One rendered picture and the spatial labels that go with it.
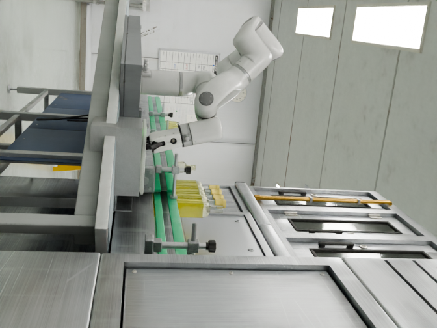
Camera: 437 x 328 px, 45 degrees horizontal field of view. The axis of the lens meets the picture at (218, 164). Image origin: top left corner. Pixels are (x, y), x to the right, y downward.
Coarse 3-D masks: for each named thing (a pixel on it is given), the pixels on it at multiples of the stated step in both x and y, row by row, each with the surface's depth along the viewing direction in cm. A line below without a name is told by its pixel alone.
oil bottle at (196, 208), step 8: (184, 200) 192; (192, 200) 193; (200, 200) 193; (184, 208) 190; (192, 208) 190; (200, 208) 190; (208, 208) 191; (184, 216) 190; (192, 216) 191; (200, 216) 191
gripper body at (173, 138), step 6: (156, 132) 170; (162, 132) 168; (168, 132) 166; (174, 132) 165; (180, 132) 165; (150, 138) 165; (156, 138) 163; (162, 138) 163; (168, 138) 164; (174, 138) 165; (180, 138) 165; (168, 144) 164; (174, 144) 164; (180, 144) 165; (156, 150) 164; (162, 150) 164
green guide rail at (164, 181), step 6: (150, 126) 295; (156, 174) 208; (162, 174) 210; (168, 174) 209; (156, 180) 200; (162, 180) 202; (168, 180) 202; (156, 186) 194; (162, 186) 195; (168, 186) 195
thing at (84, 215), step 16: (112, 0) 229; (112, 16) 219; (112, 32) 210; (112, 48) 202; (96, 64) 193; (96, 80) 186; (96, 96) 179; (96, 112) 173; (96, 160) 157; (80, 176) 152; (96, 176) 153; (80, 192) 148; (96, 192) 148; (80, 208) 143; (96, 208) 144; (0, 224) 135; (16, 224) 136; (32, 224) 137; (48, 224) 137; (64, 224) 138; (80, 224) 139; (80, 240) 144
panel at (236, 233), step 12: (216, 216) 222; (228, 216) 223; (240, 216) 225; (204, 228) 208; (216, 228) 209; (228, 228) 210; (240, 228) 211; (252, 228) 211; (204, 240) 197; (216, 240) 198; (228, 240) 199; (240, 240) 200; (252, 240) 201; (264, 240) 200; (204, 252) 187; (216, 252) 188; (228, 252) 189; (240, 252) 190; (252, 252) 191; (264, 252) 190
